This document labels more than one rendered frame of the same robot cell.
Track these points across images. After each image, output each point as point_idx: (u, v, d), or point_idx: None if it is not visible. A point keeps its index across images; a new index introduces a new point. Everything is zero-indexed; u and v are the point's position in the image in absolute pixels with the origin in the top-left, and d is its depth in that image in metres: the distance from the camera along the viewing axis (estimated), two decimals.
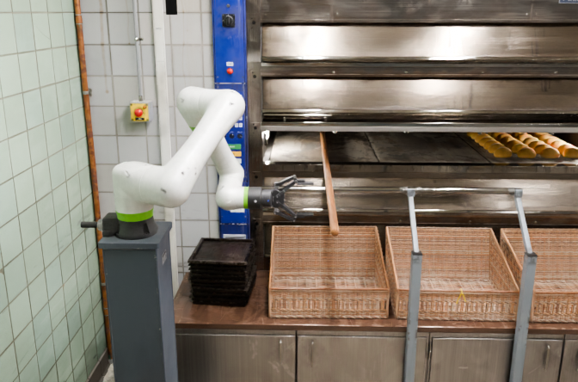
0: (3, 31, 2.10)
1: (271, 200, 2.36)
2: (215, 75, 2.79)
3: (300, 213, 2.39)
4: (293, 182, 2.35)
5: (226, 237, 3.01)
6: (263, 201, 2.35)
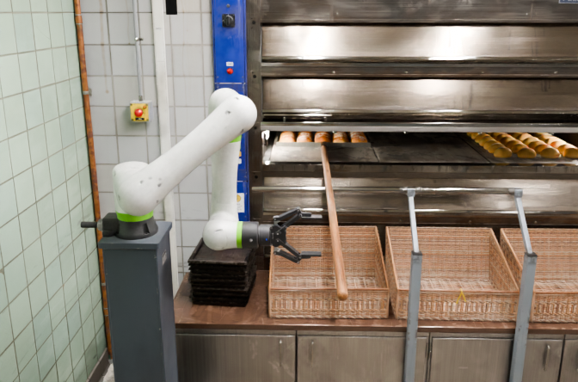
0: (3, 31, 2.10)
1: (270, 237, 1.94)
2: (215, 75, 2.79)
3: (305, 253, 1.97)
4: (297, 217, 1.93)
5: None
6: (261, 240, 1.92)
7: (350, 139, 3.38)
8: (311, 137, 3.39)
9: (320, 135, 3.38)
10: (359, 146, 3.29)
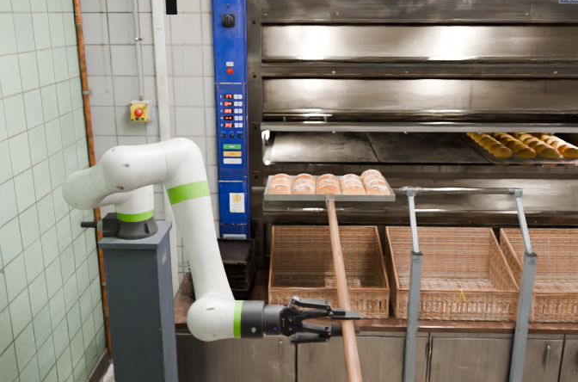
0: (3, 31, 2.10)
1: (279, 324, 1.41)
2: (215, 75, 2.79)
3: (338, 328, 1.42)
4: (326, 313, 1.41)
5: (226, 237, 3.01)
6: (267, 329, 1.39)
7: (366, 189, 2.47)
8: (313, 185, 2.48)
9: (325, 182, 2.47)
10: (378, 200, 2.38)
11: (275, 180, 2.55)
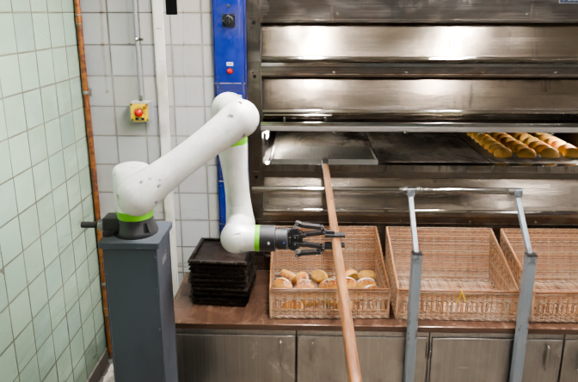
0: (3, 31, 2.10)
1: (287, 241, 1.96)
2: (215, 75, 2.79)
3: (329, 243, 1.97)
4: (320, 232, 1.96)
5: None
6: (278, 243, 1.94)
7: None
8: (312, 284, 2.84)
9: (328, 282, 2.82)
10: (365, 163, 2.92)
11: (288, 306, 2.62)
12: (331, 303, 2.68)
